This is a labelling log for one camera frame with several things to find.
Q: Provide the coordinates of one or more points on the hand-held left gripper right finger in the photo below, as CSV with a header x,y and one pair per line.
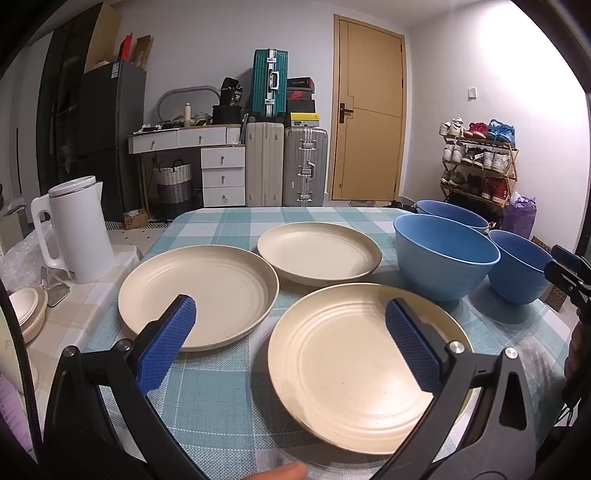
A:
x,y
411,344

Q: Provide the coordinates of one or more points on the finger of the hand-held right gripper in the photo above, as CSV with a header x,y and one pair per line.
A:
x,y
569,257
561,276

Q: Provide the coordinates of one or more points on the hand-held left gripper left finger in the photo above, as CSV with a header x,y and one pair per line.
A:
x,y
167,344

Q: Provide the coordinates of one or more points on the blue bowl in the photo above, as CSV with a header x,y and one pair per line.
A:
x,y
455,213
443,263
517,277

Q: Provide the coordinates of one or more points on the cream round plate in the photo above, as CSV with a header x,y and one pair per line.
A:
x,y
217,290
318,251
351,369

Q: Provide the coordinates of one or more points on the person's left hand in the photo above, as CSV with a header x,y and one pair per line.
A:
x,y
281,472

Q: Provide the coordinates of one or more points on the brown patterned box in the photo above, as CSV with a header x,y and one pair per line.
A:
x,y
556,295

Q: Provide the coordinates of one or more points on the purple bag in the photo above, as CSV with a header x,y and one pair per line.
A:
x,y
519,214

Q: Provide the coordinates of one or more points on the teal checked tablecloth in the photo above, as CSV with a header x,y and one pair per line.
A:
x,y
217,401

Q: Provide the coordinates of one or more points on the beige checked table cover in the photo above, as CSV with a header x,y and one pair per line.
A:
x,y
78,318

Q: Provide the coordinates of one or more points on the small metal stand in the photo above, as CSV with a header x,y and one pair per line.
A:
x,y
55,286

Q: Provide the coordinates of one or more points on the small cardboard box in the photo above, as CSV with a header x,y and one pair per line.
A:
x,y
135,219

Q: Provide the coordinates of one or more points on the wooden shoe rack with shoes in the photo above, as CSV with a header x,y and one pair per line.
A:
x,y
480,161

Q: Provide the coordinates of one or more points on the white electric kettle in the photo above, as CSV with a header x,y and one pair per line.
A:
x,y
83,230

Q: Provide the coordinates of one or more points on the woven laundry basket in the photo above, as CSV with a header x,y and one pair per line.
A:
x,y
173,187

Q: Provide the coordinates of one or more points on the clear bubble wrap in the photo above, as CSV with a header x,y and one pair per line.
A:
x,y
18,263

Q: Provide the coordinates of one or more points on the white vanity desk with drawers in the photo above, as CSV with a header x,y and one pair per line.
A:
x,y
221,159

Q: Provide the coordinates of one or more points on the cream suitcase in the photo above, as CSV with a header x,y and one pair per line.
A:
x,y
264,166

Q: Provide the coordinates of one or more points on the silver suitcase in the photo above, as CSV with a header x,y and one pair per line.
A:
x,y
304,166

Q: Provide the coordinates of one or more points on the black refrigerator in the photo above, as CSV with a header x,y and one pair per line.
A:
x,y
113,138

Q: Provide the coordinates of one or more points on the white bottle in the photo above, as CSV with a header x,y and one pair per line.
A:
x,y
187,115

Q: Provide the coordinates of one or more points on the wooden door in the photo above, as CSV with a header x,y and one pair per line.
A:
x,y
369,115

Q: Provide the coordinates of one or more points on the oval vanity mirror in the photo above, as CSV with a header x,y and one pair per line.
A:
x,y
171,99

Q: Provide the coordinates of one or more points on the yellow and black shoe box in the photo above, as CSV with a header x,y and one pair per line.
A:
x,y
302,120

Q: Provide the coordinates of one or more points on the black bag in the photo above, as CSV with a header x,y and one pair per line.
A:
x,y
231,92

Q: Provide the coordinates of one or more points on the black shoe box red logo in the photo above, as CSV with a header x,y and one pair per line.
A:
x,y
300,94

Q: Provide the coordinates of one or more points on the teal suitcase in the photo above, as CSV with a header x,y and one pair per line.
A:
x,y
268,83

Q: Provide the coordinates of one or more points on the flat cardboard sheet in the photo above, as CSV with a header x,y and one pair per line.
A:
x,y
102,39

